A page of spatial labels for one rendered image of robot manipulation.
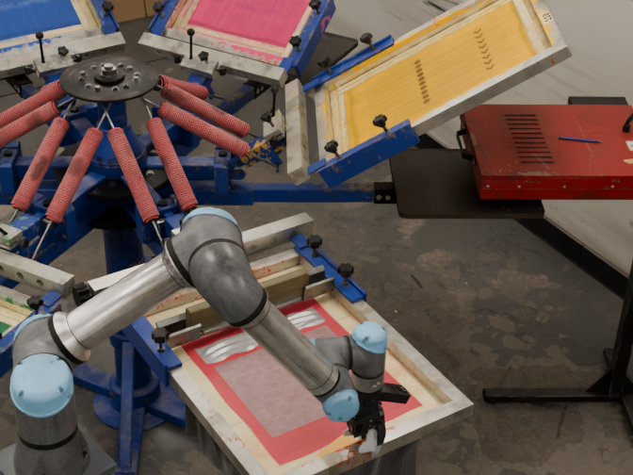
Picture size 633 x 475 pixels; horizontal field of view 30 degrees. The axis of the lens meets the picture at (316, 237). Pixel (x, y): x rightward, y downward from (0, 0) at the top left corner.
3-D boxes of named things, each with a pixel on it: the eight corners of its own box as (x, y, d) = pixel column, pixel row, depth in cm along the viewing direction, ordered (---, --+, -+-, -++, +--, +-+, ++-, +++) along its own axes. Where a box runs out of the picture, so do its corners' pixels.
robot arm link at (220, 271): (233, 264, 215) (376, 406, 242) (224, 231, 224) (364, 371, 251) (183, 300, 217) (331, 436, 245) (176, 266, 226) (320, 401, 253)
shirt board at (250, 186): (520, 169, 403) (523, 149, 399) (543, 236, 370) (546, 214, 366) (126, 168, 398) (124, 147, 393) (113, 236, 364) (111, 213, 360)
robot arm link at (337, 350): (306, 366, 247) (357, 359, 249) (296, 332, 256) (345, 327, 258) (305, 394, 251) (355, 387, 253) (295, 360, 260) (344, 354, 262)
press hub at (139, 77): (208, 415, 425) (196, 76, 349) (108, 454, 408) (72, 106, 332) (161, 354, 452) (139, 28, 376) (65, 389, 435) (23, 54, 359)
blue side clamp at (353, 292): (365, 313, 324) (366, 292, 320) (350, 319, 321) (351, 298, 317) (308, 258, 344) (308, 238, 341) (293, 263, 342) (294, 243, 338)
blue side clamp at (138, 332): (183, 381, 299) (182, 359, 295) (165, 387, 296) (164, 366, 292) (133, 318, 319) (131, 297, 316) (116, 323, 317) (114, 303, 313)
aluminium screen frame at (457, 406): (472, 415, 289) (474, 403, 287) (266, 507, 263) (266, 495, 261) (304, 255, 344) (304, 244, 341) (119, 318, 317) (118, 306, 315)
